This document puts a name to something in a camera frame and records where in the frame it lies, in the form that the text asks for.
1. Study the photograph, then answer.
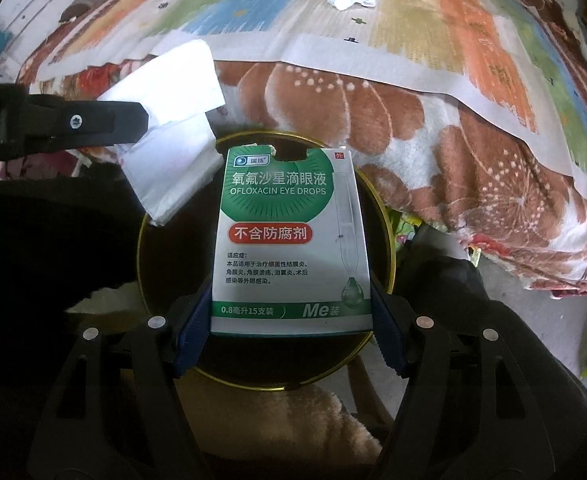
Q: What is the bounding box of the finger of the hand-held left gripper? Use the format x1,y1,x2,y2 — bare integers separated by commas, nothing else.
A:
26,95,150,153

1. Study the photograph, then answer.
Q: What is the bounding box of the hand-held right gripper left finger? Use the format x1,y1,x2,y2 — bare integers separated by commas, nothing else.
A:
26,285,214,480

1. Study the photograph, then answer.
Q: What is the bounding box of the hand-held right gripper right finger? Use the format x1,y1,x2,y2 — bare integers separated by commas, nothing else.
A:
368,284,564,480

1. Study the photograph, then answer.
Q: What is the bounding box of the black bin with gold rim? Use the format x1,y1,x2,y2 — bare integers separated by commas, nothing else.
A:
136,130,399,391

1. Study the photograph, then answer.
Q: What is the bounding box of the white tissue paper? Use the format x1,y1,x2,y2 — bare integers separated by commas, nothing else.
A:
96,39,227,226

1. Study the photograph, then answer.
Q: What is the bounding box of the green white medicine box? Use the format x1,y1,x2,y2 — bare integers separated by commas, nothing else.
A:
210,145,373,337

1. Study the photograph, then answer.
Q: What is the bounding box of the pink cloth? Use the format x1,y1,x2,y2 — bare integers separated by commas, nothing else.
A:
0,147,94,183

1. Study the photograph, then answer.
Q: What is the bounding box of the tan fluffy plush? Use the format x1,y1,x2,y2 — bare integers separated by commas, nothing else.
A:
174,385,381,466

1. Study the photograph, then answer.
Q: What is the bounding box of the striped colourful bed mat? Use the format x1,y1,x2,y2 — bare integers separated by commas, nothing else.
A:
4,0,587,191

